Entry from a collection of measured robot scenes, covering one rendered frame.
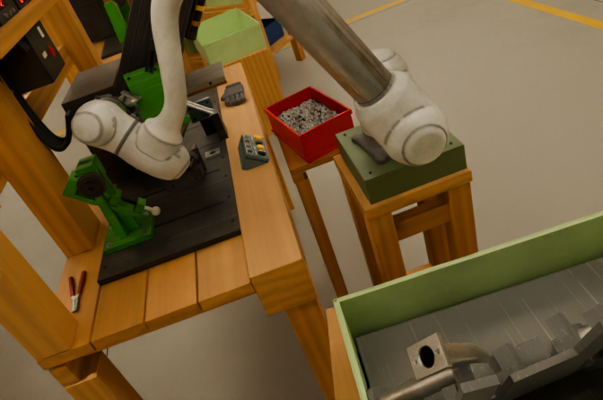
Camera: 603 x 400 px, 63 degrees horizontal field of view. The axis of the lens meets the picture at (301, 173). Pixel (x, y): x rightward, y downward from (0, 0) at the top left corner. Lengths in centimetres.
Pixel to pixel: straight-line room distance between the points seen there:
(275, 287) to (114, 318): 42
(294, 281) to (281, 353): 99
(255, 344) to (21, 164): 126
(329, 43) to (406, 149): 29
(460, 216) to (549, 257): 45
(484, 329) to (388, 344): 19
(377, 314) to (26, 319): 80
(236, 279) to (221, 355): 109
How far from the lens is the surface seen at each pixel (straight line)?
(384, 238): 146
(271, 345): 227
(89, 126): 124
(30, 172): 155
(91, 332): 140
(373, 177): 134
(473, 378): 69
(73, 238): 166
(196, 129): 202
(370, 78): 110
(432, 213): 150
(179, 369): 240
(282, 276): 125
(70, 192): 151
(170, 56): 120
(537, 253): 112
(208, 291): 129
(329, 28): 104
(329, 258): 201
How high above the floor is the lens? 172
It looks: 33 degrees down
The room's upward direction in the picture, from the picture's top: 19 degrees counter-clockwise
